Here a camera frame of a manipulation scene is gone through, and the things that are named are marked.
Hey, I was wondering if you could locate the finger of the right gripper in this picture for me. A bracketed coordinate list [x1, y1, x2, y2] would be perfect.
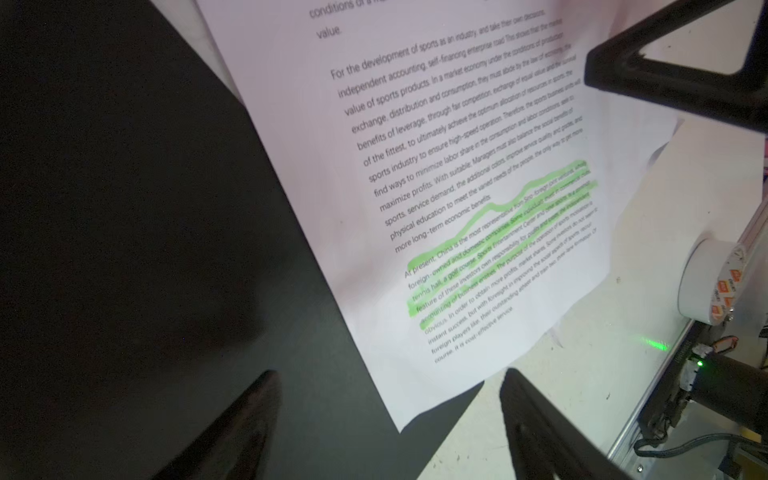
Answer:
[584, 0, 767, 134]

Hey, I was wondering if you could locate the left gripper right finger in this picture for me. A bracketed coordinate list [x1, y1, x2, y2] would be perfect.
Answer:
[499, 368, 629, 479]

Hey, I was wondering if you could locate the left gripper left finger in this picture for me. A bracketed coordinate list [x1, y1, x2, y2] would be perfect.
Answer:
[154, 370, 282, 479]

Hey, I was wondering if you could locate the printed paper sheets stack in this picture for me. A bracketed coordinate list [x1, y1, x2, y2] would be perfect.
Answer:
[158, 1, 675, 430]

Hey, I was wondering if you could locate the aluminium frame rail front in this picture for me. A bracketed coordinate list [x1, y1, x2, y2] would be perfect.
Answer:
[608, 203, 767, 479]

